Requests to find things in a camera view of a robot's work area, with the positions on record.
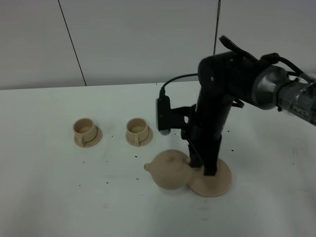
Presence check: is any beige ceramic teapot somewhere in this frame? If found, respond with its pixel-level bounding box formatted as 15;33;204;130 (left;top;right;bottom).
144;150;193;190

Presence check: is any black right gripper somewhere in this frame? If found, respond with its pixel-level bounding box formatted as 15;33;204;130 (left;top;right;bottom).
181;91;234;176

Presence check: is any beige cup saucer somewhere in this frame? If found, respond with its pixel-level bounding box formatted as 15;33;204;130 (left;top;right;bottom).
125;127;153;147
74;126;103;148

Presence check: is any right beige teacup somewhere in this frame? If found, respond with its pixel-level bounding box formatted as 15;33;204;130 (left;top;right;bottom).
126;118;149;146

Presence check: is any beige teacup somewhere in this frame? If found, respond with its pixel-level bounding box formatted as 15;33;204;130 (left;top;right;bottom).
126;118;149;146
73;118;97;147

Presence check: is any left beige teacup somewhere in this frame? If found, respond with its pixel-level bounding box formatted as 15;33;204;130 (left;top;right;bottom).
73;118;97;147

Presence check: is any right beige cup saucer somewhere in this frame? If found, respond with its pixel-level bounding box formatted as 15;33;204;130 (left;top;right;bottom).
125;127;153;147

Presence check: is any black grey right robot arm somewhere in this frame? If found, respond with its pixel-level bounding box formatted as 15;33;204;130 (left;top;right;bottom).
182;51;316;176

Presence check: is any left beige cup saucer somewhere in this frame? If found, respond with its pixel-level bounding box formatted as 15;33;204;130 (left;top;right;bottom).
74;126;103;148

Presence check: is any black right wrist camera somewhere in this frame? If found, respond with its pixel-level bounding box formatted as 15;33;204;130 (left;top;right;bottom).
155;96;192;136

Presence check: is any beige round teapot saucer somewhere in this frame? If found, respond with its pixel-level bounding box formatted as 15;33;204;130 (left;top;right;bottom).
188;158;232;198

